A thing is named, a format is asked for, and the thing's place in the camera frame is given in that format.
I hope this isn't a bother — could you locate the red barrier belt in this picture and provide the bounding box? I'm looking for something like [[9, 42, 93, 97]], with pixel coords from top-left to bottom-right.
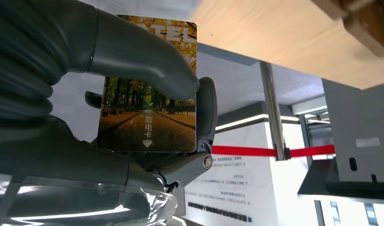
[[211, 144, 336, 158]]

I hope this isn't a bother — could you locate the chrome stanchion post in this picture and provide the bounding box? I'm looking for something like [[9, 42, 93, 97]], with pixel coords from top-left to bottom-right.
[[260, 61, 292, 161]]

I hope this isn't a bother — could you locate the grey metal pedestal stand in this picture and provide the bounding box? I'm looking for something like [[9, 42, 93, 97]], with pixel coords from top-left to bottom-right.
[[298, 78, 384, 205]]

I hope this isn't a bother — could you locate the white sign board with text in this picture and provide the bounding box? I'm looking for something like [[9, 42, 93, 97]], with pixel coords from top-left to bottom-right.
[[184, 121, 280, 226]]

